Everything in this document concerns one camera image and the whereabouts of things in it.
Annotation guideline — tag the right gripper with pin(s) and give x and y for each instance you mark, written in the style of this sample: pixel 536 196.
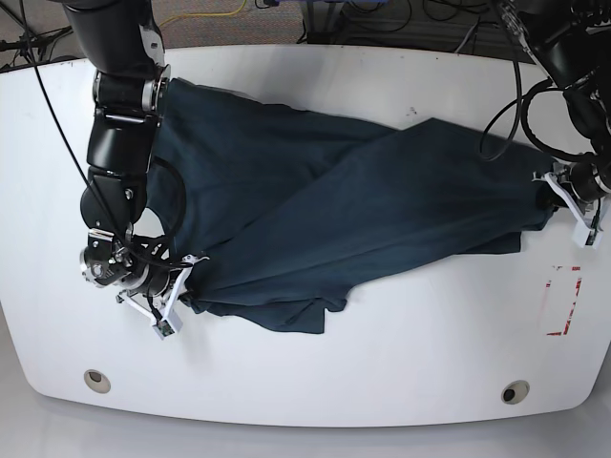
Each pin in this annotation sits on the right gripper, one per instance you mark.
pixel 157 292

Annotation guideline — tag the right table cable grommet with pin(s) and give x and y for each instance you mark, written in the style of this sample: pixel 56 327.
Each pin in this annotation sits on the right table cable grommet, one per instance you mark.
pixel 515 392

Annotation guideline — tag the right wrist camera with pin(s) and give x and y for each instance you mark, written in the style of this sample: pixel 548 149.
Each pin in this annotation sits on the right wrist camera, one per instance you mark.
pixel 168 327

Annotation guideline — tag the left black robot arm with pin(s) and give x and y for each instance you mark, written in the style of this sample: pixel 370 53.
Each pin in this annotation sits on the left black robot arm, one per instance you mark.
pixel 570 42

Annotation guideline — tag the table cable grommet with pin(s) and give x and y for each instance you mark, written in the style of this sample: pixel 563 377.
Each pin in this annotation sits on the table cable grommet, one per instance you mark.
pixel 97 381
pixel 515 392

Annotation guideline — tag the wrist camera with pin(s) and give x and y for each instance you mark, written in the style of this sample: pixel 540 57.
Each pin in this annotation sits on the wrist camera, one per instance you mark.
pixel 168 327
pixel 585 236

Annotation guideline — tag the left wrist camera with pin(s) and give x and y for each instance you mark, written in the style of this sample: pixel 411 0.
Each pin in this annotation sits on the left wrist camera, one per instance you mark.
pixel 585 236

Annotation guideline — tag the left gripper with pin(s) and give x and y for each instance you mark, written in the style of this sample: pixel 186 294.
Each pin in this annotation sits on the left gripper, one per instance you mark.
pixel 576 187

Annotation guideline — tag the black tripod stand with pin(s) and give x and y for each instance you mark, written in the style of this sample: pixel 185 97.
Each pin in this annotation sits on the black tripod stand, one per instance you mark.
pixel 30 47

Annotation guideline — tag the red tape rectangle marking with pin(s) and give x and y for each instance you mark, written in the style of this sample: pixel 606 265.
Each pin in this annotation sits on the red tape rectangle marking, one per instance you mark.
pixel 560 300

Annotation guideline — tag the left table cable grommet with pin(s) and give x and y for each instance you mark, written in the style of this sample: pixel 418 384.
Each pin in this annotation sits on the left table cable grommet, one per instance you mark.
pixel 97 381

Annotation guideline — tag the dark navy T-shirt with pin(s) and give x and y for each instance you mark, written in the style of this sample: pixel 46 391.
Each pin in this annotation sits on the dark navy T-shirt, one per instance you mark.
pixel 296 208

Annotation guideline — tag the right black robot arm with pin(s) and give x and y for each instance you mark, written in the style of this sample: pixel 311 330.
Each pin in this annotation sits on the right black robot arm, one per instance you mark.
pixel 123 42

